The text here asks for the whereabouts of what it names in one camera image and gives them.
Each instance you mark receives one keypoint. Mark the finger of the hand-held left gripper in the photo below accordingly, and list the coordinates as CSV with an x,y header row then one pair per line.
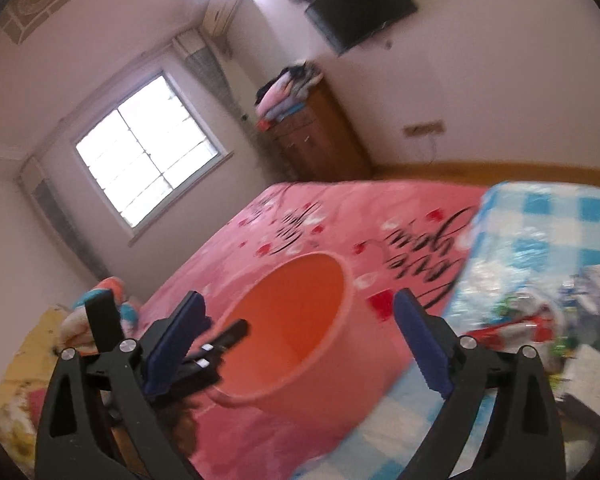
x,y
230,336

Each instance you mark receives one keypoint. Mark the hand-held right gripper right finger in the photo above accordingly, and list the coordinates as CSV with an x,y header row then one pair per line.
x,y
422,345

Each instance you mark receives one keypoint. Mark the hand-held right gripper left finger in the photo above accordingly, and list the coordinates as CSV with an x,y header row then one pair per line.
x,y
175,345

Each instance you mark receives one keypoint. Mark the orange plastic basin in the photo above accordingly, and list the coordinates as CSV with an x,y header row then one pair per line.
x,y
300,320

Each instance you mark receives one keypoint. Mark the multicoloured folded blanket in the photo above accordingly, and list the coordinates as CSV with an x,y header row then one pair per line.
x,y
75,325

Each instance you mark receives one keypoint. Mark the pink printed blanket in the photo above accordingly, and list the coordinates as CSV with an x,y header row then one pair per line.
x,y
220,260

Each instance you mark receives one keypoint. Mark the red white packet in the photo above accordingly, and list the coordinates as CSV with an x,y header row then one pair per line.
x,y
505,332

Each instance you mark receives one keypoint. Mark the grey patterned curtain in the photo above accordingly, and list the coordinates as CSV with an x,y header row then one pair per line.
x,y
215,75
65,225

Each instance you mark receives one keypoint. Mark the yellow printed bedsheet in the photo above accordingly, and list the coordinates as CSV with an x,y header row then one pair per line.
x,y
20,385

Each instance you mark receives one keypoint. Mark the white framed window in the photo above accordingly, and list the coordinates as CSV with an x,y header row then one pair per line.
x,y
145,155

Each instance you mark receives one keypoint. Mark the blue checked tablecloth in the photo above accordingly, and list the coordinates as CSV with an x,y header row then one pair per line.
x,y
555,220

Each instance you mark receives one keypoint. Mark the wooden cabinet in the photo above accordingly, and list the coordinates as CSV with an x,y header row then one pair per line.
x,y
325,135

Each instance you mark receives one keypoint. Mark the pile of folded clothes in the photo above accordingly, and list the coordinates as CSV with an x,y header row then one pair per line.
x,y
285,97

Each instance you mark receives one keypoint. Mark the white air conditioner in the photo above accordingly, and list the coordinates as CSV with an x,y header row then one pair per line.
x,y
222,12

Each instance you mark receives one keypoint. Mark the wooden bed frame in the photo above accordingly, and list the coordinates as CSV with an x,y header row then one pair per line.
x,y
480,167

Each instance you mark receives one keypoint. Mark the black wall television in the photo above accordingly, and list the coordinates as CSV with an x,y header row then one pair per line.
x,y
360,0

